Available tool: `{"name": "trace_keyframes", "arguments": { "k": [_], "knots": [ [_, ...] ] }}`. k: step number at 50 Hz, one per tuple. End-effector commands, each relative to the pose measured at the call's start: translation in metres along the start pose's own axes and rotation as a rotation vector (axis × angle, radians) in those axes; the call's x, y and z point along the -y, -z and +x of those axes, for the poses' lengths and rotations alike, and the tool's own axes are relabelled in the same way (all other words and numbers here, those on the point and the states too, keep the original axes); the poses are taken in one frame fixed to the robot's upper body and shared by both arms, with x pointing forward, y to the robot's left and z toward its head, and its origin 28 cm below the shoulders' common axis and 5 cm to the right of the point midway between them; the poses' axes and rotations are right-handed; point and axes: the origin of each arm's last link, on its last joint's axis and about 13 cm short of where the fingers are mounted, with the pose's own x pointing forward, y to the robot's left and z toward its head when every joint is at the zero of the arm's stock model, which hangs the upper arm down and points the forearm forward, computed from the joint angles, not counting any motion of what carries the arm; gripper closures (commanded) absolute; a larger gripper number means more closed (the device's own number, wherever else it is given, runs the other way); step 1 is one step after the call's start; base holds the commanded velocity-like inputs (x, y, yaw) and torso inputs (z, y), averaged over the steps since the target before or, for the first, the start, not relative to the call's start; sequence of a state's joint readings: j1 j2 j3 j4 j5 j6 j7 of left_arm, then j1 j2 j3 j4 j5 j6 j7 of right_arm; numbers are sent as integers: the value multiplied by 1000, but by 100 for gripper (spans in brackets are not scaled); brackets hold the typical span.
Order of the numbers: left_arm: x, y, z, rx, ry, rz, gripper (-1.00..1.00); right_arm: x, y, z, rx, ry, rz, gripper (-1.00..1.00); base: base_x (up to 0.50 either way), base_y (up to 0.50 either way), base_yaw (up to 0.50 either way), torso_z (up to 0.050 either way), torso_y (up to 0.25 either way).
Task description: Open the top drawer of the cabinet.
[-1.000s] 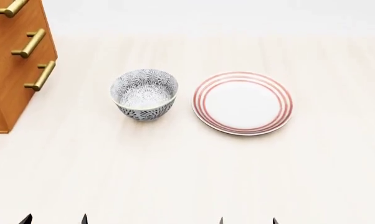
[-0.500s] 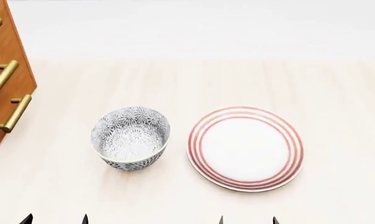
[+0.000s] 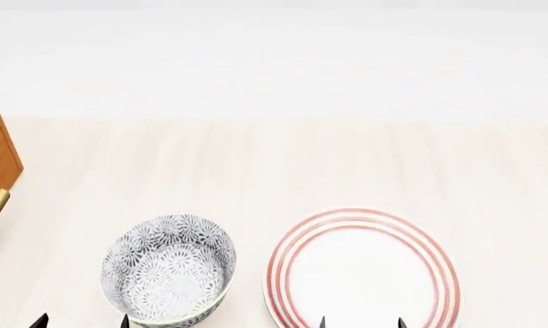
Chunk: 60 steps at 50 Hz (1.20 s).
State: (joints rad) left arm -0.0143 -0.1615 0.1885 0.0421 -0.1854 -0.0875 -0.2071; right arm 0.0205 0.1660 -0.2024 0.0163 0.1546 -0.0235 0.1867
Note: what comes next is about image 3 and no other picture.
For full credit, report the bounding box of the grey floral patterned bowl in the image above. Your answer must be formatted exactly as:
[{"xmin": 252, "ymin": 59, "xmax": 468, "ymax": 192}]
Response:
[{"xmin": 100, "ymin": 213, "xmax": 238, "ymax": 327}]

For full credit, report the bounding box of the white plate with red rings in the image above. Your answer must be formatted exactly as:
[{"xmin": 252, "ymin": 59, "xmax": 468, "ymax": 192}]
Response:
[{"xmin": 266, "ymin": 207, "xmax": 462, "ymax": 328}]

